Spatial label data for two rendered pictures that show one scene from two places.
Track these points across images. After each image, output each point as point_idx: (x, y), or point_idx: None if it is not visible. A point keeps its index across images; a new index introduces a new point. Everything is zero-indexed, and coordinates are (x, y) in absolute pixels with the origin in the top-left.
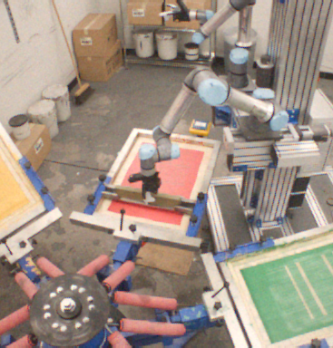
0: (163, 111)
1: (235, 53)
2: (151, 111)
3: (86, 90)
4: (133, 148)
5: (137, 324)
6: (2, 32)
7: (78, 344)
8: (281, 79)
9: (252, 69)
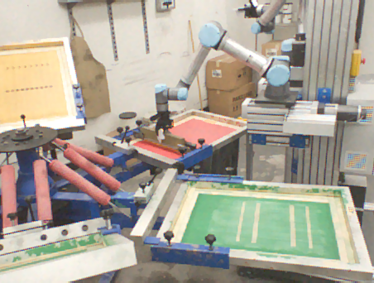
0: (268, 146)
1: (285, 41)
2: (257, 144)
3: None
4: (183, 120)
5: (65, 168)
6: (134, 39)
7: (5, 151)
8: (308, 51)
9: None
